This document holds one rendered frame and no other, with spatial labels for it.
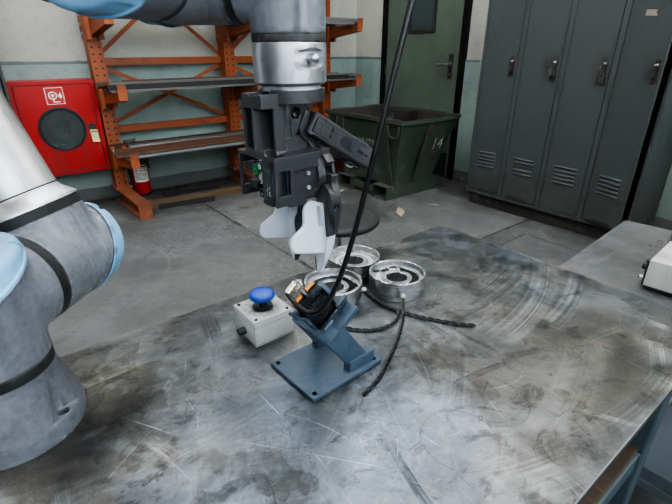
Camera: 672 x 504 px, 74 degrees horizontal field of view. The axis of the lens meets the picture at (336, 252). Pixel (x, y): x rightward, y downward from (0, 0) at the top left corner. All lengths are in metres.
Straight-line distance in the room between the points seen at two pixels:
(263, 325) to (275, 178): 0.31
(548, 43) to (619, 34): 0.44
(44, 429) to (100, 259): 0.21
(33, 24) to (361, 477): 4.10
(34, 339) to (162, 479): 0.21
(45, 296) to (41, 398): 0.12
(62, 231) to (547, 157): 3.32
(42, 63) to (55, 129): 0.51
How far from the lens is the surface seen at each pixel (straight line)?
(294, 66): 0.47
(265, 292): 0.71
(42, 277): 0.61
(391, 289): 0.81
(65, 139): 4.16
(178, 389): 0.67
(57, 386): 0.65
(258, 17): 0.48
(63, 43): 4.35
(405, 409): 0.62
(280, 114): 0.48
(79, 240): 0.66
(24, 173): 0.67
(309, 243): 0.51
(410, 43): 5.03
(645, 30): 3.36
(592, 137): 3.49
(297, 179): 0.49
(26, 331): 0.60
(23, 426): 0.63
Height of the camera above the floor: 1.22
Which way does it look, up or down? 25 degrees down
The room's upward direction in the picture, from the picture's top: straight up
